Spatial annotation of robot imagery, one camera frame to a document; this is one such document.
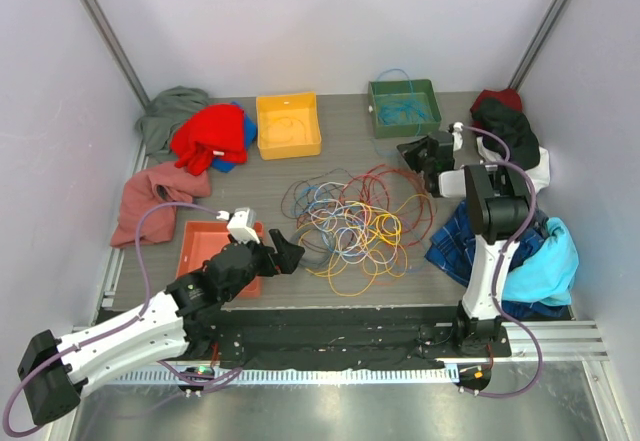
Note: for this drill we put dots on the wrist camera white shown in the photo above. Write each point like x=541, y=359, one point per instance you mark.
x=240, y=224
x=456, y=130

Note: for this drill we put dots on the yellow plastic bin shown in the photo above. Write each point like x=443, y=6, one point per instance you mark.
x=288, y=126

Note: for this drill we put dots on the light blue cloth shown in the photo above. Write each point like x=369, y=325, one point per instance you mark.
x=548, y=275

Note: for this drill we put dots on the aluminium corner post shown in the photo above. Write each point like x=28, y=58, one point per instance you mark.
x=115, y=48
x=541, y=35

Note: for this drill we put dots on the slotted cable duct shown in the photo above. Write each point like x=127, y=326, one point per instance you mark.
x=157, y=375

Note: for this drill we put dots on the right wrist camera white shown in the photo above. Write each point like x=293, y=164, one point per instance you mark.
x=456, y=130

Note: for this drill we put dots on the left aluminium corner post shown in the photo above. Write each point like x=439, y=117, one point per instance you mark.
x=115, y=48

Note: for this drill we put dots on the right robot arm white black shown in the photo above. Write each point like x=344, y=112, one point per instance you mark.
x=501, y=203

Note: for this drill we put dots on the dark red cloth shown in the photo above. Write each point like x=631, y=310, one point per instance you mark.
x=508, y=97

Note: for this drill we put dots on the black cloth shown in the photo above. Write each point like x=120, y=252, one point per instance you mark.
x=512, y=127

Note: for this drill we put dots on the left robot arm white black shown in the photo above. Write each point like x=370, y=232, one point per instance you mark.
x=57, y=372

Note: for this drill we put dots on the grey blue cloth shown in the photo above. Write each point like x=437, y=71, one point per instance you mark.
x=539, y=223

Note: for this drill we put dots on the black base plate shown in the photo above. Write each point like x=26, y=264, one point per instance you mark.
x=336, y=339

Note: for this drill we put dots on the blue striped cloth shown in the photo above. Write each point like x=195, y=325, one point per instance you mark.
x=453, y=249

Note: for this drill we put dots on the right aluminium corner post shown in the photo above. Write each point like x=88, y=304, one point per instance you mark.
x=541, y=35

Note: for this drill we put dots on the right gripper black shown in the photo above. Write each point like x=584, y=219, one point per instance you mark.
x=409, y=151

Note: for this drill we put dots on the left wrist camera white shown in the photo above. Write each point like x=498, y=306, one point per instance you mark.
x=240, y=224

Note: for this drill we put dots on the white cloth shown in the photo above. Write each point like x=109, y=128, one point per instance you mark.
x=539, y=175

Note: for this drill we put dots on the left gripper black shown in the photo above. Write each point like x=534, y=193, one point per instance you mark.
x=286, y=257

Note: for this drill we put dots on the blue cloth under red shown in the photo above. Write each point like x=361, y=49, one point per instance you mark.
x=250, y=133

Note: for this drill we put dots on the green plastic bin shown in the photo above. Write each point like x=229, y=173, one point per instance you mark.
x=403, y=108

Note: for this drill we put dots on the pink cloth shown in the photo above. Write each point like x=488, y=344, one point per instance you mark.
x=149, y=188

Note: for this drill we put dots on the orange plastic bin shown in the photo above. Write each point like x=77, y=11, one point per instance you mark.
x=201, y=241

